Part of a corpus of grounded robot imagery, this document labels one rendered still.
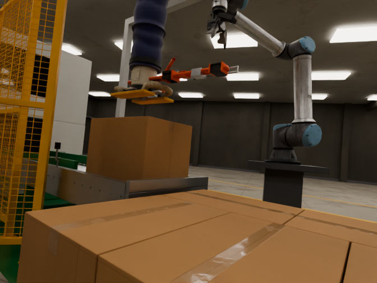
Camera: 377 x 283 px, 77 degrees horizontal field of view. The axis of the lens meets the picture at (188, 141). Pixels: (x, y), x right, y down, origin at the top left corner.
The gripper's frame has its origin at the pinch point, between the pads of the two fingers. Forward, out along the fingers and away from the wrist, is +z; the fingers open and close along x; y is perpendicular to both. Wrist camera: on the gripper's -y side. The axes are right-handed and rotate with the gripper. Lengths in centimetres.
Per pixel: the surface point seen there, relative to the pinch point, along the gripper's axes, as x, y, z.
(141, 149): 23, 30, 63
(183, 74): 3.8, 21.3, 16.0
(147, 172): 19, 27, 75
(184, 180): -6, 20, 79
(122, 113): -163, 302, -1
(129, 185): 37, 21, 80
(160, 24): 1, 48, -24
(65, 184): 37, 81, 89
